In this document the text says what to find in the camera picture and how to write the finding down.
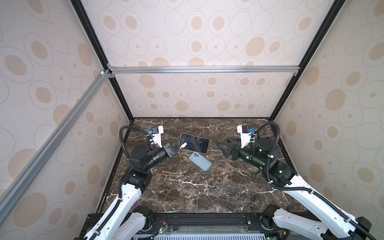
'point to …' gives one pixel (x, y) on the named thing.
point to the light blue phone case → (200, 161)
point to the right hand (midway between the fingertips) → (222, 142)
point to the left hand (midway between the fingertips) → (187, 142)
